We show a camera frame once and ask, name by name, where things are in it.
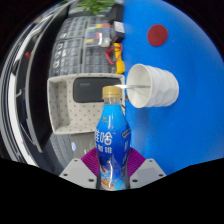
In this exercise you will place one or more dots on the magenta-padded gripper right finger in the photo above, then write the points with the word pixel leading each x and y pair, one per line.
pixel 146 171

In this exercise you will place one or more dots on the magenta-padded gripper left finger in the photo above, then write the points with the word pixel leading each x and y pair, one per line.
pixel 78 171

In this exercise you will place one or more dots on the blue drink bottle gold cap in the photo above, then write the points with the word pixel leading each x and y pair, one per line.
pixel 111 140

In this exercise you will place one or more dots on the dark grey carton box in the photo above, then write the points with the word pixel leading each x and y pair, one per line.
pixel 81 150

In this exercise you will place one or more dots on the white perforated tray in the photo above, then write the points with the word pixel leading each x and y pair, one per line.
pixel 80 116

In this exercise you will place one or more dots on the black rectangular case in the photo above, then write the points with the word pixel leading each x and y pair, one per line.
pixel 90 90

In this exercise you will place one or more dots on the white ribbed cup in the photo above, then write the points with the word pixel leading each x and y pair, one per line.
pixel 161 88

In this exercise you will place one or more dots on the thin white stirrer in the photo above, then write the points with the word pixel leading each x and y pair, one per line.
pixel 136 86

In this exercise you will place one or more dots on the yellow multimeter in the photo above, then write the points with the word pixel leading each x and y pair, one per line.
pixel 120 65

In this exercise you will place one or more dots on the grey small-parts drawer cabinet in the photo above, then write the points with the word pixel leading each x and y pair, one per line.
pixel 66 58
pixel 71 28
pixel 96 60

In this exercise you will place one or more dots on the flat round red coaster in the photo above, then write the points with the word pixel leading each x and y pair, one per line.
pixel 157 35

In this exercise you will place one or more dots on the clear organizer with colourful parts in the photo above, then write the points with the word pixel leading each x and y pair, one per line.
pixel 96 35

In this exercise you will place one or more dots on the black box with white label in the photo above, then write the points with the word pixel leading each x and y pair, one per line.
pixel 118 31

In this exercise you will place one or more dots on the flat black case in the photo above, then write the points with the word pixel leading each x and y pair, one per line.
pixel 116 13

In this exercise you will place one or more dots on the black wall shelf unit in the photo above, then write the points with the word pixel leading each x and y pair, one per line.
pixel 36 83

